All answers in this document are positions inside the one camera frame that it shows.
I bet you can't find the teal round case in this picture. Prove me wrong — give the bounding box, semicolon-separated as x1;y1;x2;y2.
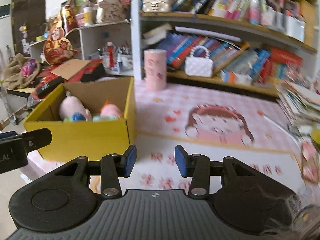
92;115;121;122

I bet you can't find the small pink plush chick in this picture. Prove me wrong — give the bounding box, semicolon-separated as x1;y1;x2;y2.
100;100;123;118

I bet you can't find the green caterpillar toy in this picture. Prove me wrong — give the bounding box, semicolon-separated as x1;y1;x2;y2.
63;113;87;122

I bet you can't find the large pink plush toy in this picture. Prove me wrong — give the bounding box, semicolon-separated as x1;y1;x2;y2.
59;91;92;121

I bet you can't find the yellow cardboard box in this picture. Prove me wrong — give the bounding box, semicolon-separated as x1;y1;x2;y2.
24;77;136;162

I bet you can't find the black rectangular box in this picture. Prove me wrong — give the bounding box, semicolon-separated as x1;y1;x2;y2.
36;77;65;98

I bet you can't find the brown plush blanket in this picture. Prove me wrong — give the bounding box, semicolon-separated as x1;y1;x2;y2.
1;53;41;89

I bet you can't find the pink printed table mat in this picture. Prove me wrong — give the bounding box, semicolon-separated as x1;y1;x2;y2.
38;80;319;200

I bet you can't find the brown flat cardboard sheet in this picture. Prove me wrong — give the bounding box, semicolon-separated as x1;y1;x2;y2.
51;59;90;80

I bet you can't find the orange white blue carton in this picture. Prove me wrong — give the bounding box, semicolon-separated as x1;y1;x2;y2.
220;70;253;85

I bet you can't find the white quilted pearl purse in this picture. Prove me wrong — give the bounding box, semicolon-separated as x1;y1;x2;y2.
184;45;214;77

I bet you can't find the red cartoon paper decoration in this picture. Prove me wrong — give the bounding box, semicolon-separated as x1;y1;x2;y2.
43;5;79;66

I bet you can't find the pink cylindrical container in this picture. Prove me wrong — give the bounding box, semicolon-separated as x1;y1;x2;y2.
144;49;167;91

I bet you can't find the pile of papers and booklets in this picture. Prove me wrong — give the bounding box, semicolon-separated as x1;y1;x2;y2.
276;81;319;135

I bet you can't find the white cubby shelf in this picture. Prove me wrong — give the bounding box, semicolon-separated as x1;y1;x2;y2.
29;21;135;77

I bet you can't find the wooden bookshelf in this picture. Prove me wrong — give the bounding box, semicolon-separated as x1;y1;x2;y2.
131;0;319;80

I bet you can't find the cream quilted purse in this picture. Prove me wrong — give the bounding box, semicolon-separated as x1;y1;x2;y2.
142;0;172;12

